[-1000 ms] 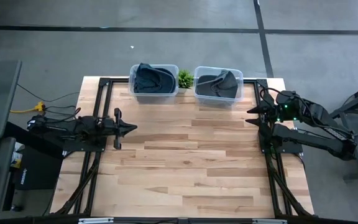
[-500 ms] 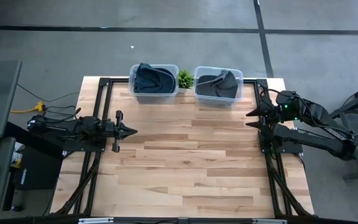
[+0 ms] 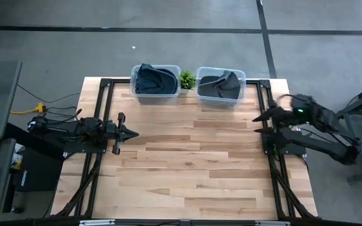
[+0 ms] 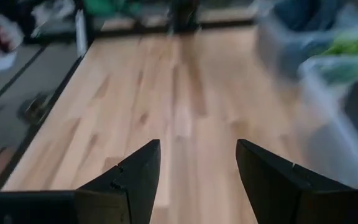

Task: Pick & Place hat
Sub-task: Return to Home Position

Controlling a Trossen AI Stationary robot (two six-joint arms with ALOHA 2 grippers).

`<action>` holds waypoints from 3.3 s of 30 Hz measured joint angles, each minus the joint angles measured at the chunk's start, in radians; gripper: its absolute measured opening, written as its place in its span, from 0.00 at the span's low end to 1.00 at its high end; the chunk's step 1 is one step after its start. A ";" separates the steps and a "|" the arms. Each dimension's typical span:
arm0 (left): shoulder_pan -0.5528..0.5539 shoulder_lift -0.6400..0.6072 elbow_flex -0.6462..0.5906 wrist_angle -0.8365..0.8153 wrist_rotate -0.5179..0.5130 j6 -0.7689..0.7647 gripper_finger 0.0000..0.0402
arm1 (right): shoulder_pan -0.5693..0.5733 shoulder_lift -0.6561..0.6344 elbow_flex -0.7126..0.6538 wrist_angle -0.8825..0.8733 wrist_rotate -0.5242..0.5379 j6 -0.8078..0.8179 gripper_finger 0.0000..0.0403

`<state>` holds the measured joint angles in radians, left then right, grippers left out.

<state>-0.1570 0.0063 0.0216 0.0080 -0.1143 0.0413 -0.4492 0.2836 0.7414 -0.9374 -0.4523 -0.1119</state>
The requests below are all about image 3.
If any silver metal bracket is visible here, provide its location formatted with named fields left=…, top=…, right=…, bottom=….
left=255, top=220, right=292, bottom=226
left=79, top=219, right=116, bottom=226

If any black aluminium table frame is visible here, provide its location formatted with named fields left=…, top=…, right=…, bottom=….
left=50, top=77, right=319, bottom=220

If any black Trossen box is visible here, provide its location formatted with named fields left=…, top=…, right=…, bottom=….
left=13, top=147, right=66, bottom=193

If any small white yellow box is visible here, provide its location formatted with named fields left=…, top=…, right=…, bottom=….
left=10, top=143, right=24, bottom=170

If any yellow power plug cable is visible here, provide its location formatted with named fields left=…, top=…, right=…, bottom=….
left=10, top=102, right=47, bottom=115

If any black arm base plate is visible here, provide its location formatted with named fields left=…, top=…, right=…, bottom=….
left=261, top=130, right=307, bottom=157
left=63, top=139, right=109, bottom=154

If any green plant in white pot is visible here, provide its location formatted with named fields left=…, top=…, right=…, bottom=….
left=179, top=69, right=197, bottom=95

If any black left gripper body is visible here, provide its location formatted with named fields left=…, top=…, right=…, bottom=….
left=104, top=112, right=128, bottom=156

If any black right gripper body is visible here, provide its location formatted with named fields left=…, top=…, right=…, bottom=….
left=273, top=97, right=300, bottom=128

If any clear plastic storage bin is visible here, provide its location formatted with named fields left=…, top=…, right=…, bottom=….
left=129, top=65, right=182, bottom=106
left=195, top=66, right=247, bottom=109

